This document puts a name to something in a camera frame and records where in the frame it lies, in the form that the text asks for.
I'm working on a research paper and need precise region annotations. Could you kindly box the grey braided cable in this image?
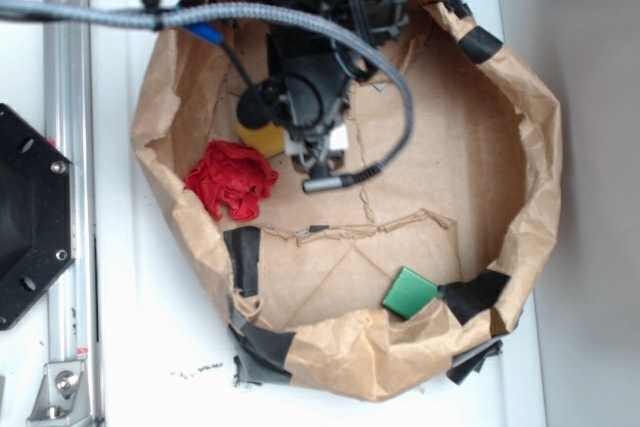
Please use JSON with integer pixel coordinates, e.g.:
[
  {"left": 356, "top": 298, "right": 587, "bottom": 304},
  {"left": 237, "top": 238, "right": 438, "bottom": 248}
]
[{"left": 0, "top": 0, "right": 416, "bottom": 194}]

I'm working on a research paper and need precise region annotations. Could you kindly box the metal corner bracket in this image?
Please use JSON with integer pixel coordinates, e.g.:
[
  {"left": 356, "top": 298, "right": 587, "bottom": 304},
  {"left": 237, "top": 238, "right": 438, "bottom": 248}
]
[{"left": 25, "top": 360, "right": 92, "bottom": 426}]

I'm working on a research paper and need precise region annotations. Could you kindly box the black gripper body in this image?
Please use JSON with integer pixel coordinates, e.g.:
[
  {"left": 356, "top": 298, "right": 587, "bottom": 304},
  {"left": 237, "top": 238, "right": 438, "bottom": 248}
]
[{"left": 237, "top": 36, "right": 350, "bottom": 172}]

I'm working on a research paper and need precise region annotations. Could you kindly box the brown paper bin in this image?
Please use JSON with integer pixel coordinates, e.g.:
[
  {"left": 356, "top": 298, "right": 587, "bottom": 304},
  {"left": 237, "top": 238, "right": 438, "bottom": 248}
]
[{"left": 132, "top": 0, "right": 562, "bottom": 401}]

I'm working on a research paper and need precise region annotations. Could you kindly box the green box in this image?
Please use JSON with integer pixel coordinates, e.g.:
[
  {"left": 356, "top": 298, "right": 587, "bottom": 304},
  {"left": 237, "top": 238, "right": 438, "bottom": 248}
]
[{"left": 382, "top": 267, "right": 439, "bottom": 319}]

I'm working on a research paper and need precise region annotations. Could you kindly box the black hexagonal mount plate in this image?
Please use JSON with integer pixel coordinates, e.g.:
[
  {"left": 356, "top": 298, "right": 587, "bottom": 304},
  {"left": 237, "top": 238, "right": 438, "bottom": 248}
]
[{"left": 1, "top": 104, "right": 73, "bottom": 331}]

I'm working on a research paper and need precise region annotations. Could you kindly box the yellow sponge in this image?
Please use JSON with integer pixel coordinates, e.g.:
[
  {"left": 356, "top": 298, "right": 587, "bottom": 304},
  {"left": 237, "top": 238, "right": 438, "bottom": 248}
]
[{"left": 236, "top": 123, "right": 285, "bottom": 158}]

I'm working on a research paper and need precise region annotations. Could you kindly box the aluminium extrusion rail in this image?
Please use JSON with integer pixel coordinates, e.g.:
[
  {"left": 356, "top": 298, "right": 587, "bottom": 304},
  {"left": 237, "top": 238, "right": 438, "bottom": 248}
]
[{"left": 44, "top": 23, "right": 104, "bottom": 426}]

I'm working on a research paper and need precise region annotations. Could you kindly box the red paper ball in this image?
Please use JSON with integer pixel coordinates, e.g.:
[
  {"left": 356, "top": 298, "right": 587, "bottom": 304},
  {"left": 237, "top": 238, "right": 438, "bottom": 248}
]
[{"left": 185, "top": 141, "right": 279, "bottom": 222}]

